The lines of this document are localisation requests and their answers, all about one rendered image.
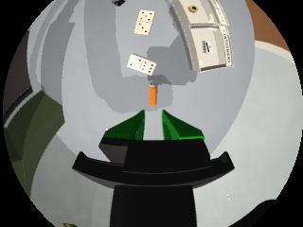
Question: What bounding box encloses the brass hex nut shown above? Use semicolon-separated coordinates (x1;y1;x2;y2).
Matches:
188;5;198;13

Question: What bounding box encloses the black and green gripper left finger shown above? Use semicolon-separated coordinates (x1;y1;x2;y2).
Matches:
102;110;145;140

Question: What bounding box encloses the black die with white pips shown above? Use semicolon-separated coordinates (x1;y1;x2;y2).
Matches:
112;0;125;7

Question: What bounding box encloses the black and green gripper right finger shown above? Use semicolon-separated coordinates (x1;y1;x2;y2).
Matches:
162;110;205;140

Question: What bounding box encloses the orange aa battery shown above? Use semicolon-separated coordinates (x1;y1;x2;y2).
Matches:
150;83;156;106

